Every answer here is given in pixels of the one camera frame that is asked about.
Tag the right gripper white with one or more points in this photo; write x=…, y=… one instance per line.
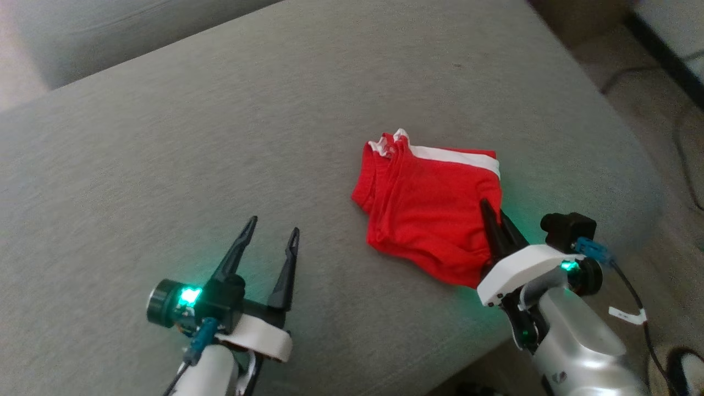
x=517, y=272

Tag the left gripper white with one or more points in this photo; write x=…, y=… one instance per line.
x=264, y=338

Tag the red shorts white stripe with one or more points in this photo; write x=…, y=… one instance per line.
x=429, y=209

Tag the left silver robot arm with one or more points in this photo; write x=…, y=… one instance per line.
x=212, y=374

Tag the grey fabric sofa seat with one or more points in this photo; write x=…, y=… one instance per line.
x=220, y=137

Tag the black and white shoe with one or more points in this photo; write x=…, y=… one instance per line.
x=687, y=371

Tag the white furniture black base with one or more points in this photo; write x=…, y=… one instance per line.
x=674, y=33

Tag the grey sofa backrest cushion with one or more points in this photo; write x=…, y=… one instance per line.
x=82, y=38

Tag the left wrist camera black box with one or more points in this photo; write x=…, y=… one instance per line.
x=225, y=297

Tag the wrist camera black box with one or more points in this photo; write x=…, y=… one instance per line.
x=225, y=297
x=569, y=228

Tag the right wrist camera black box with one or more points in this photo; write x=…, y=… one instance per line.
x=569, y=228

